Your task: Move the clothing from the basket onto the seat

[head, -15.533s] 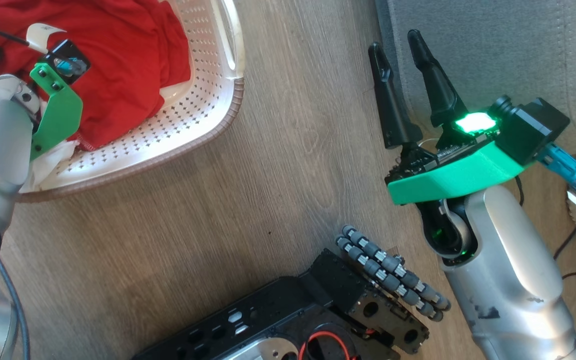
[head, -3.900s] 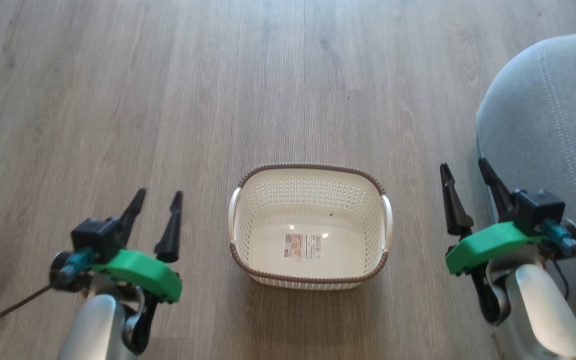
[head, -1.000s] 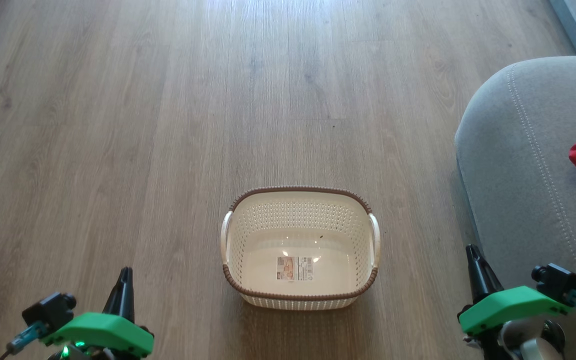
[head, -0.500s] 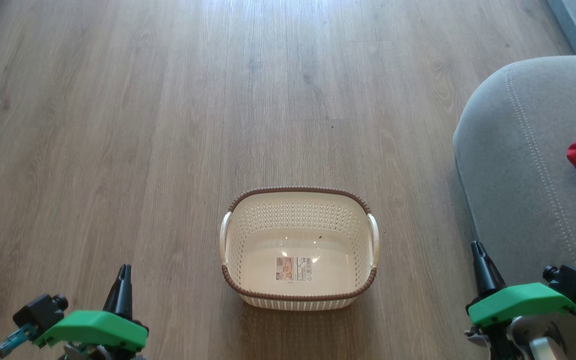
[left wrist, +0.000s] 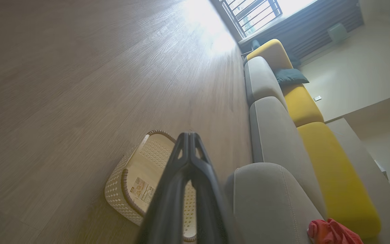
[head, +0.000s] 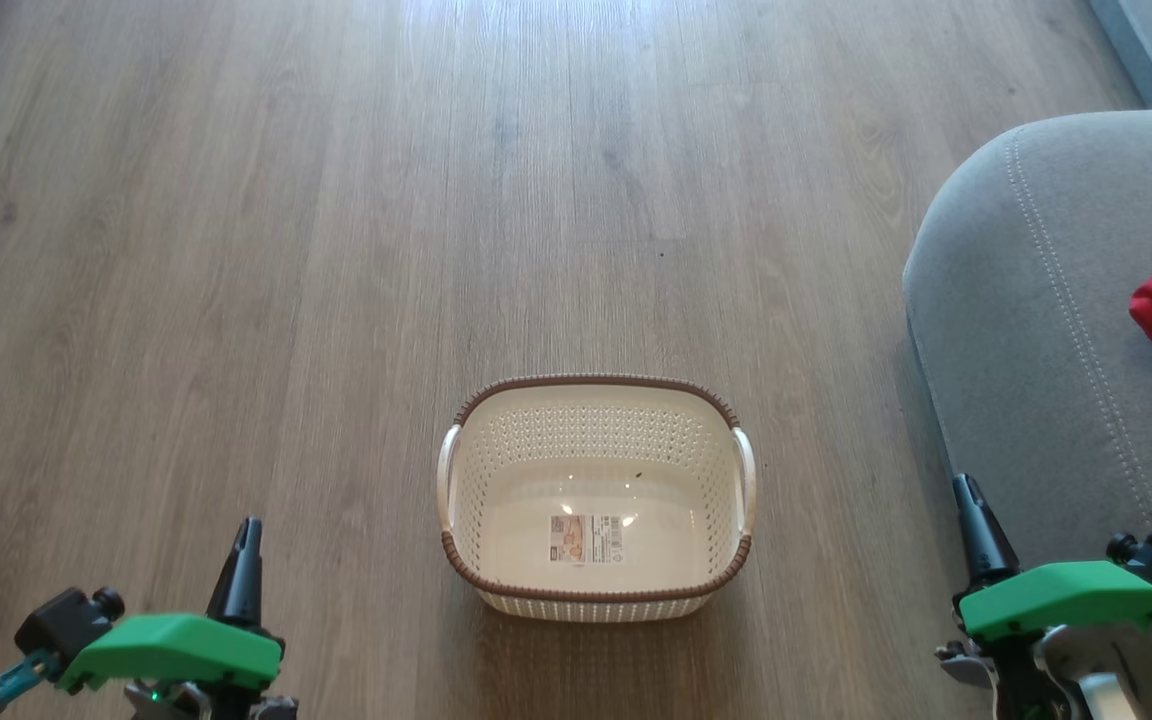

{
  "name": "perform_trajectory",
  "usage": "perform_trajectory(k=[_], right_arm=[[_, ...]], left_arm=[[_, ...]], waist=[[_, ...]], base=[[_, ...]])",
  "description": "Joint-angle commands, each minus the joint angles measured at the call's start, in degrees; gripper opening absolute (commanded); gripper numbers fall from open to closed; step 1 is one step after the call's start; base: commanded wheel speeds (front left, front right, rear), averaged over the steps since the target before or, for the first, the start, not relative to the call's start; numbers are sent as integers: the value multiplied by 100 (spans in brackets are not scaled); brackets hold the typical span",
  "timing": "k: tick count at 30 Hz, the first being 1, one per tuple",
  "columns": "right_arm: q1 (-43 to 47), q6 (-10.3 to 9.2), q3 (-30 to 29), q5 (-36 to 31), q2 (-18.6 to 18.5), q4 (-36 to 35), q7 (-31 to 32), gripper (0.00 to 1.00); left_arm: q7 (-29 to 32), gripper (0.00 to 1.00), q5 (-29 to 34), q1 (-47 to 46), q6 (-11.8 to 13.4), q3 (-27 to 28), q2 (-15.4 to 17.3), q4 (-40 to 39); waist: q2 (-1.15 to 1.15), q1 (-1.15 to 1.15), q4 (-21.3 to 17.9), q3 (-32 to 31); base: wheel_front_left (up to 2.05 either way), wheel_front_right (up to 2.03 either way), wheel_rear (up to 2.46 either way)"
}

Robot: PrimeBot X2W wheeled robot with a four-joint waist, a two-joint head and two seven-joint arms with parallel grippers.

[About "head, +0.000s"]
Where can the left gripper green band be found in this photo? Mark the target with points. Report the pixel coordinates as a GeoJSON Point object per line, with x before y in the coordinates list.
{"type": "Point", "coordinates": [176, 650]}

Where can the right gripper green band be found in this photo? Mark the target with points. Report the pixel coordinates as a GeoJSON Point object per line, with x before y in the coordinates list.
{"type": "Point", "coordinates": [1066, 595]}

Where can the white printed basket label sticker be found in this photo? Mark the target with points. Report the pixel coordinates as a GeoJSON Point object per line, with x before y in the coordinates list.
{"type": "Point", "coordinates": [586, 538]}

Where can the cream laundry basket brown rim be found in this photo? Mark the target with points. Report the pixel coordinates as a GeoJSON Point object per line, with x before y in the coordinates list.
{"type": "Point", "coordinates": [596, 480]}

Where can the grey fabric sofa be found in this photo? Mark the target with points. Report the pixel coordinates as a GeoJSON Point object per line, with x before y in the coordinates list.
{"type": "Point", "coordinates": [1036, 350]}

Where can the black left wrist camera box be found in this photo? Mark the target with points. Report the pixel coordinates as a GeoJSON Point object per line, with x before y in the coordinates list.
{"type": "Point", "coordinates": [61, 625]}

